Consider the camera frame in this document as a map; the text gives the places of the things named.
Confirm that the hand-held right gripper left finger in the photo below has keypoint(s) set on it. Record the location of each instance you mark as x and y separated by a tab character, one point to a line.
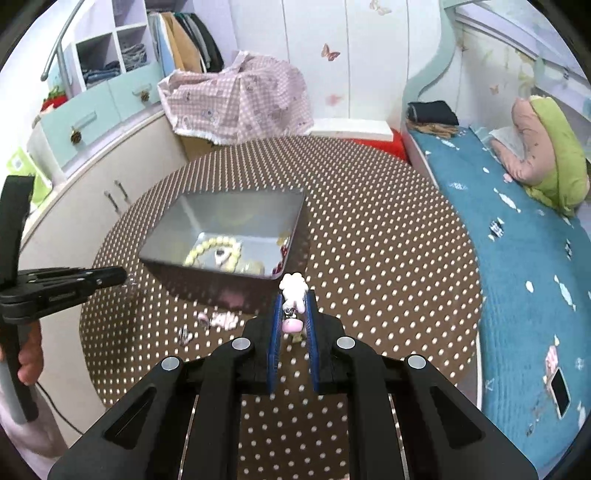
275	337

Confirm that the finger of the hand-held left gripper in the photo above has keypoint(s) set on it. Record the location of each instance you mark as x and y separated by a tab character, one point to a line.
92	277
41	302

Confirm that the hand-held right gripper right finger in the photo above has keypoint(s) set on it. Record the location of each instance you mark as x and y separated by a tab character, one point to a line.
314	341

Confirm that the rectangular metal tin box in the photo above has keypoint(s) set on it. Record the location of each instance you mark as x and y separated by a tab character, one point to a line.
221	221

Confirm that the person's left forearm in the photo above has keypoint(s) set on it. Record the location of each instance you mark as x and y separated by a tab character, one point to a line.
27	443

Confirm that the person's left hand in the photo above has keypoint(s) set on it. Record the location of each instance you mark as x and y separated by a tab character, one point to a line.
33	355

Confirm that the green tissue pack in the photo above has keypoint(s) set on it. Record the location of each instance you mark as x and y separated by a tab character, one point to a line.
27	175

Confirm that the white pink hair clip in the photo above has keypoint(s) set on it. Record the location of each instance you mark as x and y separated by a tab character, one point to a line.
225	321

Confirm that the small pink charm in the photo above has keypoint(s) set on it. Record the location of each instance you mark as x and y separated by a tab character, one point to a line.
202	319

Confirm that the white low cabinet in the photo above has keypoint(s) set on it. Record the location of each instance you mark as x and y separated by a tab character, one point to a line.
92	198

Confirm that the pine cone drawer knob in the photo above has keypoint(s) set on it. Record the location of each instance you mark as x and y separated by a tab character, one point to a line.
144	95
76	136

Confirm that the round polka-dot table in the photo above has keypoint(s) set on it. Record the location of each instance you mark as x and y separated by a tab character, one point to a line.
392	258

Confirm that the red and green ornament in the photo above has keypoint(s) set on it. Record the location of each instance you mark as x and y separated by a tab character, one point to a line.
54	98

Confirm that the teal drawer unit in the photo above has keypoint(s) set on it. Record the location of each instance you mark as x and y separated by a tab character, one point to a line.
111	106

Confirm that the folded dark jeans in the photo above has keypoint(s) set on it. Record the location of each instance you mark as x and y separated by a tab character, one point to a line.
101	74

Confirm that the cardboard box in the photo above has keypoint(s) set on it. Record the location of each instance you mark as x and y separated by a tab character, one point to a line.
196	145

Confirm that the folded light jeans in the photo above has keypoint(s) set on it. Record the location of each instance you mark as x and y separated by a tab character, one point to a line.
134	56

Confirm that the white cubby shelf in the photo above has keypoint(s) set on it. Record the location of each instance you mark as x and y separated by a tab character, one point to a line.
115	37

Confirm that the blue printed bed sheet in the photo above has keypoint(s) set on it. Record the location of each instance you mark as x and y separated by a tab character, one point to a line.
517	277

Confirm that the red mat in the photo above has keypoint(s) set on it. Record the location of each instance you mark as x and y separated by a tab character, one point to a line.
395	143

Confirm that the white flat box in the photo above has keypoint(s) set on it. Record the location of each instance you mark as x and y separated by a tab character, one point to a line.
351	128

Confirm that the pink checkered cloth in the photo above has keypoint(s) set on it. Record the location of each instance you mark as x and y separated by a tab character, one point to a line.
249	97

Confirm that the folded tan clothes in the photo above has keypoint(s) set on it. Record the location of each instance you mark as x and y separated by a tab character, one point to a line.
431	129

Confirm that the faded pink butterfly sticker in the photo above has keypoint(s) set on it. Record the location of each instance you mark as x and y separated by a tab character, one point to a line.
334	98

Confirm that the hanging clothes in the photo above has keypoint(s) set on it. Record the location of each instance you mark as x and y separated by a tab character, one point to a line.
189	41

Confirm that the black smartphone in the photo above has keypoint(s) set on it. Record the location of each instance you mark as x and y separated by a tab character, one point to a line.
560	392

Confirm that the folded black clothes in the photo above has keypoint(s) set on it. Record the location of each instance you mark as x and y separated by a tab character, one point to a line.
431	112

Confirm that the white wardrobe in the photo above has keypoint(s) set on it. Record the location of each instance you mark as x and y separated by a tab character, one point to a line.
286	37

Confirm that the pink and green pillows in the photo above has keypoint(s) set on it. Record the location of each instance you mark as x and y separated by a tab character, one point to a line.
549	152

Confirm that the pale butterfly sticker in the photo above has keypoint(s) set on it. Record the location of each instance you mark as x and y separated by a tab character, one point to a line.
379	7

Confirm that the grey metal rail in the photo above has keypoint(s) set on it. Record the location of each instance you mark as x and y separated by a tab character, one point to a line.
57	44

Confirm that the teal bunk bed frame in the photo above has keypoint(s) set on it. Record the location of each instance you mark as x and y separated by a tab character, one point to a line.
434	64

